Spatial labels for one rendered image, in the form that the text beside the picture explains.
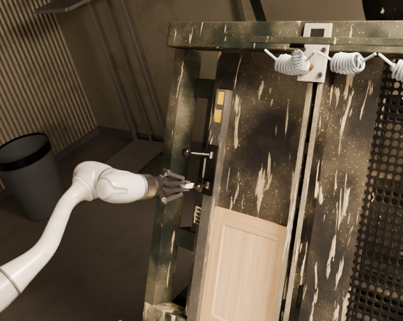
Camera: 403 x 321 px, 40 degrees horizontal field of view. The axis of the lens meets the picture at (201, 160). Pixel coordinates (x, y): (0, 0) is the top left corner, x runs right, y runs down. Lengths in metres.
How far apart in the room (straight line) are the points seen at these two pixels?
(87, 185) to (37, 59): 4.20
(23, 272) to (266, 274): 0.88
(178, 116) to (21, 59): 3.77
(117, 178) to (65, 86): 4.47
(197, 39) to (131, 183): 0.68
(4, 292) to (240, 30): 1.19
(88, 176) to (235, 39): 0.73
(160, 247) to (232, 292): 0.39
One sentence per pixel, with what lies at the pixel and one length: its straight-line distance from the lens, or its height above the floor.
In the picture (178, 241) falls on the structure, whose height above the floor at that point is 1.10.
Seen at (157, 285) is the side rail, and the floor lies 0.98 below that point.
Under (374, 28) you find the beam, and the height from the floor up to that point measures 1.93.
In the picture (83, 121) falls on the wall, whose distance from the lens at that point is 6.43.
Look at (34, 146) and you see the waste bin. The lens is 5.44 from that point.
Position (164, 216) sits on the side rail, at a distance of 2.38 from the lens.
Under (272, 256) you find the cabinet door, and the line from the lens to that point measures 2.08.
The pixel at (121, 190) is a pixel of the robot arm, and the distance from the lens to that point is 1.83.
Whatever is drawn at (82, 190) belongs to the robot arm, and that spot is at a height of 1.64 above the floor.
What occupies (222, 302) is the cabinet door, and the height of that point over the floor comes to 0.99.
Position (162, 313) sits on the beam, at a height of 0.90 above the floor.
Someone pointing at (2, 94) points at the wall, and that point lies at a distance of 5.85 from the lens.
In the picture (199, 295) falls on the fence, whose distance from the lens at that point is 2.30.
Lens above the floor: 2.53
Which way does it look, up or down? 29 degrees down
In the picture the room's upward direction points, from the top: 16 degrees counter-clockwise
